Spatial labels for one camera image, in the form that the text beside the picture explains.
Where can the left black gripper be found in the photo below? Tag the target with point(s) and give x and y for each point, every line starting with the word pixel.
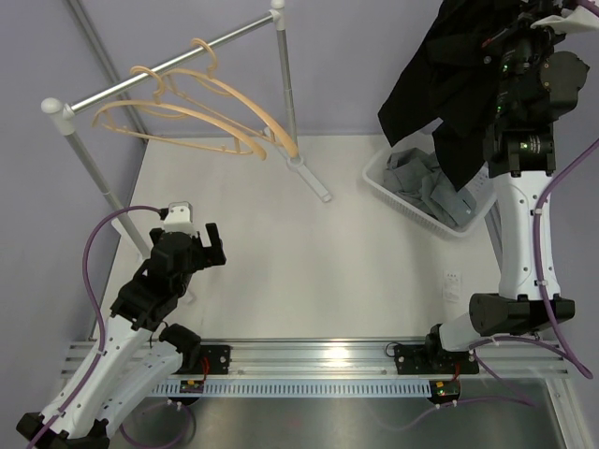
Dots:
pixel 211 255

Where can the white plastic basket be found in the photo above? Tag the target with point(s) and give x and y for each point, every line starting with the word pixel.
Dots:
pixel 479 186

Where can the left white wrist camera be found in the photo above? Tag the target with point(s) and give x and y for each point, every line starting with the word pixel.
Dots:
pixel 179 218

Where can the wooden hanger front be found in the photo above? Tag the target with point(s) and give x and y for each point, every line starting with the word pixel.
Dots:
pixel 229 98

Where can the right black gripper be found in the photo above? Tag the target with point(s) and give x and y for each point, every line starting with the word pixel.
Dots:
pixel 517 27

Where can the black shirt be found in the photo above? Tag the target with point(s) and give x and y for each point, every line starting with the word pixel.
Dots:
pixel 451 79

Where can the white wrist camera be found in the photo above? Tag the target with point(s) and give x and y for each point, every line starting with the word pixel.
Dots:
pixel 179 218
pixel 571 17

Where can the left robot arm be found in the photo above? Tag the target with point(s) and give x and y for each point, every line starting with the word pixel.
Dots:
pixel 134 352

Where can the white slotted cable duct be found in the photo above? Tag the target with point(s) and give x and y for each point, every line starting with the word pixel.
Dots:
pixel 389 388

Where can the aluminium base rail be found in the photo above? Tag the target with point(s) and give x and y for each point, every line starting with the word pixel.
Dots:
pixel 369 359

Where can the small white paper label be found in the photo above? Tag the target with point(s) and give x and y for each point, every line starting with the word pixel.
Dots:
pixel 451 286

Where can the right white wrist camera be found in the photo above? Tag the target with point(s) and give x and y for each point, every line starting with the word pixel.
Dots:
pixel 571 17

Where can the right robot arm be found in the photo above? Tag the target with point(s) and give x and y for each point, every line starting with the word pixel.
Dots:
pixel 535 85

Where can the grey button shirt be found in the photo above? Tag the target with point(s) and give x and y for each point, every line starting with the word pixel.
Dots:
pixel 417 178

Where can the metal clothes rack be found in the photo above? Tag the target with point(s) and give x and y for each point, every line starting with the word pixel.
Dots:
pixel 155 92

